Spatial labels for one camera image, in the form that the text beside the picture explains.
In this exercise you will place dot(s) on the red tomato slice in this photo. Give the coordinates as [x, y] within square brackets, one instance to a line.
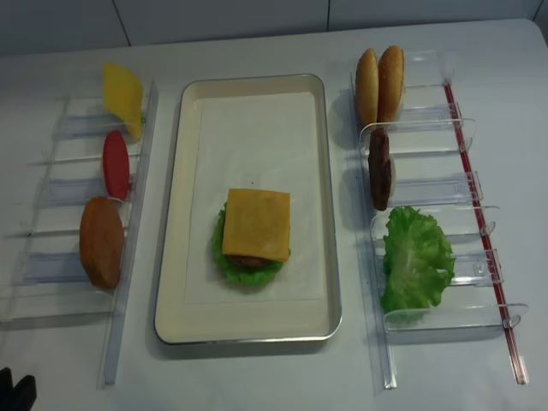
[115, 165]

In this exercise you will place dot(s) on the cream metal tray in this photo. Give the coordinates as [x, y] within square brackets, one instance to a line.
[177, 321]

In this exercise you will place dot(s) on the tan bun half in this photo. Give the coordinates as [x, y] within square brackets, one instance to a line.
[366, 87]
[391, 76]

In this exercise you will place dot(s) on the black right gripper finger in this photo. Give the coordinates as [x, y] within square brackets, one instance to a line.
[24, 394]

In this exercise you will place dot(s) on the clear acrylic rack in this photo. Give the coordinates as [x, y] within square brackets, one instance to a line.
[430, 145]
[48, 281]

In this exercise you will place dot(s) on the green lettuce leaf in rack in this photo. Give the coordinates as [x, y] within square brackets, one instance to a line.
[418, 261]

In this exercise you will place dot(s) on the yellow cheese slice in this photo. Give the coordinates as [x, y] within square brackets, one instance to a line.
[123, 96]
[257, 224]

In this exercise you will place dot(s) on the clear acrylic left rack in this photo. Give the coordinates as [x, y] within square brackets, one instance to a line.
[48, 281]

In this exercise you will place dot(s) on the tan bun half right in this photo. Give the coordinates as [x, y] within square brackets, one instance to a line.
[391, 76]

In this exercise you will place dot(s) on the brown bun top left rack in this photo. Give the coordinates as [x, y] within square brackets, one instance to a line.
[101, 242]

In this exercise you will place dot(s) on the yellow cheese slice front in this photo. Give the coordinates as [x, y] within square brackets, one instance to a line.
[257, 224]

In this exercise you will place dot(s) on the brown meat patty on tray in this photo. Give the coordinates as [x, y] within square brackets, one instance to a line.
[248, 262]

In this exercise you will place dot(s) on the yellow cheese slice back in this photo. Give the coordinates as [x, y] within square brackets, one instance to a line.
[123, 96]

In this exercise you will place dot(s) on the green lettuce under patty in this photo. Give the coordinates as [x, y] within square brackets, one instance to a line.
[233, 273]

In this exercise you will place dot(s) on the brown meat patty in rack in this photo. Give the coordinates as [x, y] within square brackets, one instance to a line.
[380, 170]

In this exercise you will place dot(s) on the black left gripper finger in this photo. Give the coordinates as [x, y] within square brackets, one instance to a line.
[6, 385]

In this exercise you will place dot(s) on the tan bun half left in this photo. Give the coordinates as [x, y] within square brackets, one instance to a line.
[366, 87]

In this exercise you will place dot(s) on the clear acrylic right rack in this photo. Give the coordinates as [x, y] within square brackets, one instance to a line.
[430, 145]

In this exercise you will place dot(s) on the white paper liner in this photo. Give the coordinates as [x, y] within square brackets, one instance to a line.
[265, 142]

